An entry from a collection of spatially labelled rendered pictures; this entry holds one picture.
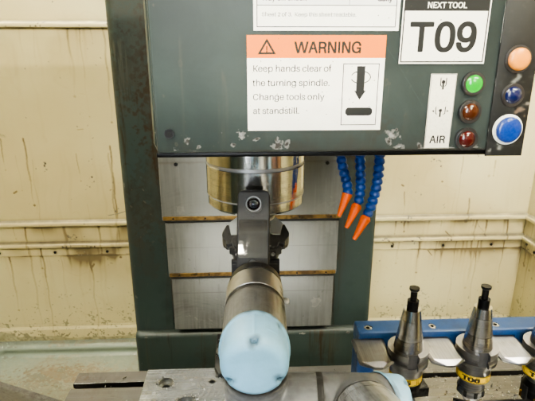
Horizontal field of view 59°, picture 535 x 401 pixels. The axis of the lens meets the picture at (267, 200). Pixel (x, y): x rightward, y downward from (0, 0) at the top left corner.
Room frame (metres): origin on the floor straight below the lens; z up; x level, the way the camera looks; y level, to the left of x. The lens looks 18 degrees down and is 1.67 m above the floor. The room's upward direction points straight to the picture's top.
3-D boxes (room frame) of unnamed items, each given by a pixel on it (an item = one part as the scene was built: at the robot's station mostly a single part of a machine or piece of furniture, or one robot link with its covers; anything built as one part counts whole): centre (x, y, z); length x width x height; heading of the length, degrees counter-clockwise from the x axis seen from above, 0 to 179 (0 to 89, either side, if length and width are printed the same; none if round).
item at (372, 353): (0.63, -0.17, 1.21); 0.07 x 0.05 x 0.01; 3
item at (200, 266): (1.20, 0.04, 1.16); 0.48 x 0.05 x 0.51; 93
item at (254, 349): (0.47, 0.01, 1.35); 0.11 x 0.08 x 0.09; 1
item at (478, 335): (0.64, -0.33, 1.26); 0.04 x 0.04 x 0.07
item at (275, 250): (0.63, 0.02, 1.36); 0.12 x 0.08 x 0.09; 1
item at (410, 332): (0.63, -0.22, 1.26); 0.04 x 0.04 x 0.07
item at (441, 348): (0.64, -0.28, 1.21); 0.07 x 0.05 x 0.01; 3
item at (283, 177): (0.75, 0.02, 1.48); 0.16 x 0.16 x 0.12
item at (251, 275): (0.54, 0.01, 1.36); 0.08 x 0.05 x 0.08; 91
